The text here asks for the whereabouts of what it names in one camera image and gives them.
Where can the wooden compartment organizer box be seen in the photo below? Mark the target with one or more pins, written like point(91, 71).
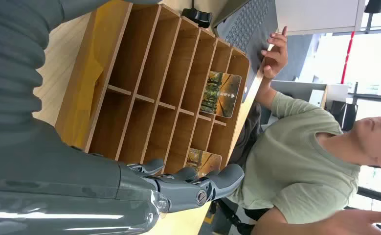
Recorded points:
point(145, 65)

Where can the white background desk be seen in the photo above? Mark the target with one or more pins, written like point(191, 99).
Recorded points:
point(298, 90)

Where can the green forest picture card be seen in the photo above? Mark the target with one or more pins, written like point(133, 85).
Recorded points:
point(219, 94)

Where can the red hanging strip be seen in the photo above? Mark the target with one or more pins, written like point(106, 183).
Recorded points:
point(347, 55)

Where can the black ceiling fixture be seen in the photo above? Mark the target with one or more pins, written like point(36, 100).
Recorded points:
point(375, 6)

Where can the dark grey laptop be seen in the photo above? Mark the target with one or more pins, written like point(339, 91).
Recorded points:
point(248, 26)

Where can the white panel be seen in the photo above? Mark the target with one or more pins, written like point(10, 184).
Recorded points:
point(320, 14)

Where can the person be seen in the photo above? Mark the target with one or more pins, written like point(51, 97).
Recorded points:
point(300, 155)

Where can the black office chair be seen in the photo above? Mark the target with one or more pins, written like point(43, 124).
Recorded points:
point(232, 217)

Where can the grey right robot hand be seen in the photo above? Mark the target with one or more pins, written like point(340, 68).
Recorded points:
point(47, 181)

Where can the black background chair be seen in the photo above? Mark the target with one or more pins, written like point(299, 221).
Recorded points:
point(342, 115)

